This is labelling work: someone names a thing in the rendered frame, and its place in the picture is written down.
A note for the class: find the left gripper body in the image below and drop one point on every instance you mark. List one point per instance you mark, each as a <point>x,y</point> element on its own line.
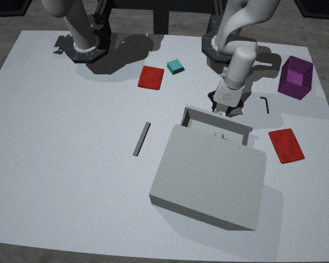
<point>228,95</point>

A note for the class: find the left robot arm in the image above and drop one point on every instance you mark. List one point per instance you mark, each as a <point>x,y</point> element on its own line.
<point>238,14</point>

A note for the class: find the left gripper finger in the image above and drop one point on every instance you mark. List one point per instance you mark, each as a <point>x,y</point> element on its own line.
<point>231,108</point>
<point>210,95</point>

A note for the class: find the purple open-top box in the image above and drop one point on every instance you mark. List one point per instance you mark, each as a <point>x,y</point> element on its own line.
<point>296,78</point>

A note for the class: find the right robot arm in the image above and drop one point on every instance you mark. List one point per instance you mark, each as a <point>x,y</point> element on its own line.
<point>74,14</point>

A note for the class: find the grey flat bar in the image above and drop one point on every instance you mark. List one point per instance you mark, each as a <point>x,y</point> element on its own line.
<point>141,139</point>

